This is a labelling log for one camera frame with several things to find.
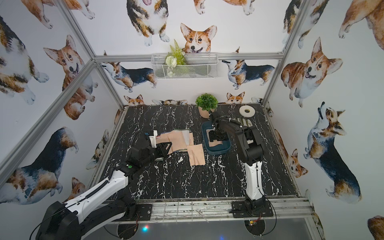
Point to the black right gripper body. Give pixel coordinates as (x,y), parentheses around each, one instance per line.
(217,135)

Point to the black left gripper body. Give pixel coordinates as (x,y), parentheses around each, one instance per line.
(160,148)

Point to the teal plastic storage box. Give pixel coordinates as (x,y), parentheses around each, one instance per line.
(219,149)

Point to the green bordered stationery paper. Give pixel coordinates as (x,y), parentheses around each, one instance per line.
(182,130)

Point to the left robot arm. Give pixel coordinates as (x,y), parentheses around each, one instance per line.
(105,202)

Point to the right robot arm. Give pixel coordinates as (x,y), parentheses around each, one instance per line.
(250,150)

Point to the beige ribbed plant pot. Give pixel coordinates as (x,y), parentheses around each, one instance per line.
(204,113)

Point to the green artificial potted plant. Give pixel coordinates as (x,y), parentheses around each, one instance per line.
(207,102)

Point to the white tape roll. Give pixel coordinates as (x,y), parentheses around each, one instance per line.
(247,111)

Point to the artificial fern with flower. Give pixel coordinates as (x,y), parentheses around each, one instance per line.
(175,61)

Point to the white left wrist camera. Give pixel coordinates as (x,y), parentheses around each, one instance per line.
(152,136)

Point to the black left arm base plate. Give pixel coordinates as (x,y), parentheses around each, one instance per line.
(138,212)

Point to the white wire wall basket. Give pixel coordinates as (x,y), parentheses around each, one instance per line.
(188,66)

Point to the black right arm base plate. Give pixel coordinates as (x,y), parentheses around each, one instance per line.
(246,210)

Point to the aluminium frame post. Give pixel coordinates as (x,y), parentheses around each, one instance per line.
(75,27)

